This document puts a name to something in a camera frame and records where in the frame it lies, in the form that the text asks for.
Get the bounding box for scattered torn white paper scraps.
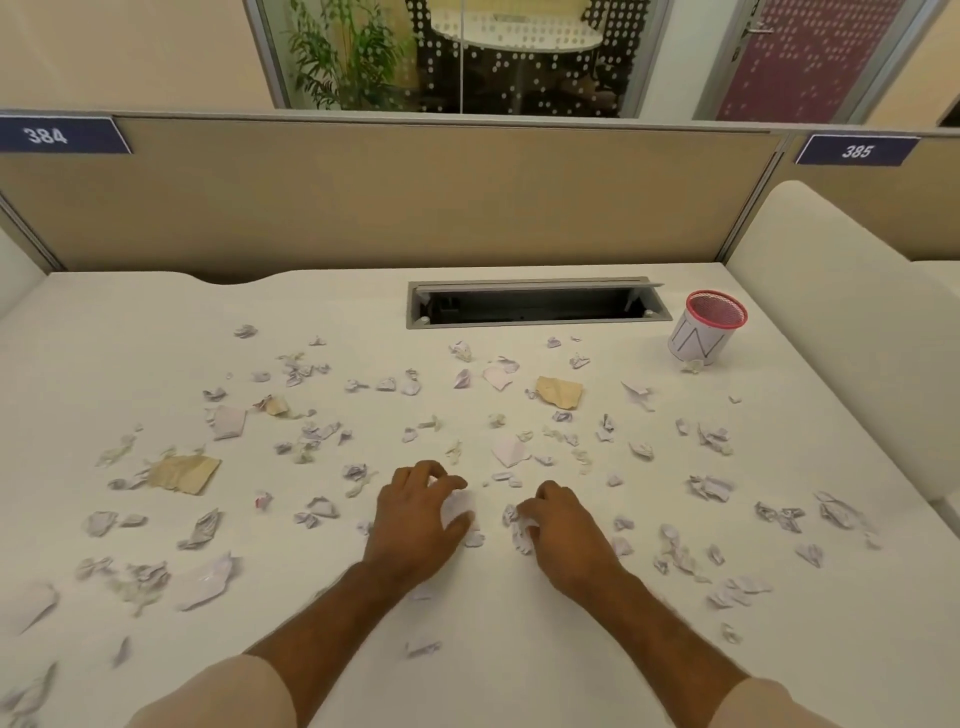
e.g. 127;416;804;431
0;322;886;728

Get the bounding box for grey desk cable tray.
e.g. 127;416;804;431
406;279;674;330

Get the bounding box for maroon dotted door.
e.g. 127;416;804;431
714;0;913;124

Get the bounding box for person's left forearm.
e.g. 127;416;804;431
243;558;444;721

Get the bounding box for pink mesh cup white wrap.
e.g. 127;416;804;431
667;290;750;369

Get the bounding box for dotted glass window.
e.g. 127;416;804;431
243;0;673;121

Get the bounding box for person's right forearm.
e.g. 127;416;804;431
551;562;753;710

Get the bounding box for narrow beige desk partition panel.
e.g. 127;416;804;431
780;127;960;198

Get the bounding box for wide beige desk partition panel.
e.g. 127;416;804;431
0;112;790;285

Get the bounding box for blue number label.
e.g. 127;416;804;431
0;114;135;156
794;135;923;167

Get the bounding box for large brown torn paper piece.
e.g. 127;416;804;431
148;453;223;497

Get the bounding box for person's right hand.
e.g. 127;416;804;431
516;480;625;602

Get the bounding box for medium brown torn paper piece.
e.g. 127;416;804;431
535;376;585;412

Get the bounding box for white paper ball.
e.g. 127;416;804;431
441;491;479;532

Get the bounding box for green potted plant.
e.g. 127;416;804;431
287;0;412;113

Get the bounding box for white side divider panel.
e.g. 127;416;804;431
723;180;960;543
0;223;48;318

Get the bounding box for beige shirt sleeve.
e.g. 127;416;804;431
708;675;835;728
123;654;310;728

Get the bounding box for person's left hand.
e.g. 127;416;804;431
363;459;478;587

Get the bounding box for small white paper scrap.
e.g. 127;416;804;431
502;504;541;556

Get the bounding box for round white table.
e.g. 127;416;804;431
429;2;606;57

